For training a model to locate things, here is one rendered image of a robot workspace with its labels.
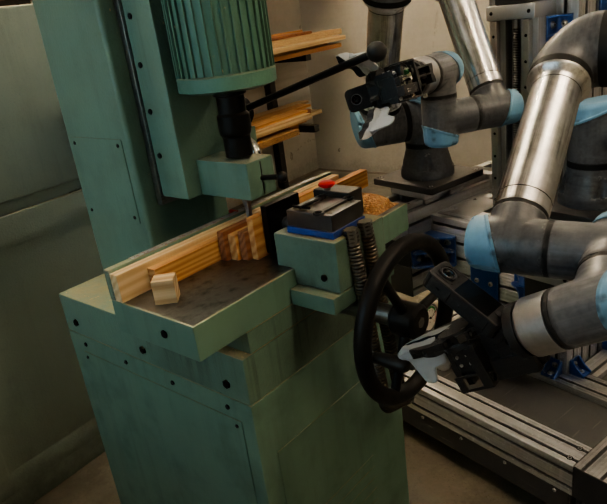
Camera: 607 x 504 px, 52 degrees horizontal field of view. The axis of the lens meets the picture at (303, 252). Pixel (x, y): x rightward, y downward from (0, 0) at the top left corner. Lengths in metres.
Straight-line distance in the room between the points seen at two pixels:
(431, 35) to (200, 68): 3.65
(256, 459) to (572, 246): 0.64
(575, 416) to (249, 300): 1.12
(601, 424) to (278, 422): 0.99
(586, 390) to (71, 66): 1.53
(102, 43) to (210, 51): 0.24
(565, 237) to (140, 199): 0.79
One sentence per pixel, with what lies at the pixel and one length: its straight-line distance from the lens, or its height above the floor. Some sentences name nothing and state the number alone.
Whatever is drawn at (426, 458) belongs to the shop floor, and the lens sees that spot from 2.03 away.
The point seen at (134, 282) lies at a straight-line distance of 1.07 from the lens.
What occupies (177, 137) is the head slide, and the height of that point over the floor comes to 1.12.
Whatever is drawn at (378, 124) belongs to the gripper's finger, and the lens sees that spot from 1.17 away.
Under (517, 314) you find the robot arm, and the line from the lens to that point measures 0.79.
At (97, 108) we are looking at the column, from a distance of 1.30.
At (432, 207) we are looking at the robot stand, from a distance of 1.79.
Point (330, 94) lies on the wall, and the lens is 5.14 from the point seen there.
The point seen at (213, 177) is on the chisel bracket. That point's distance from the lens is 1.19.
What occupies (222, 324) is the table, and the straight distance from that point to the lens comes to 0.97.
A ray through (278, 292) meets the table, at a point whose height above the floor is 0.88.
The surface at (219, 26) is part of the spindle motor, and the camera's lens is 1.07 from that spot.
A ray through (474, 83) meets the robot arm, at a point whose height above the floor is 1.11.
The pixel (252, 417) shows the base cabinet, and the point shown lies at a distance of 1.08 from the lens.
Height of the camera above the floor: 1.31
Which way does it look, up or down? 21 degrees down
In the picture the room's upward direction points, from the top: 8 degrees counter-clockwise
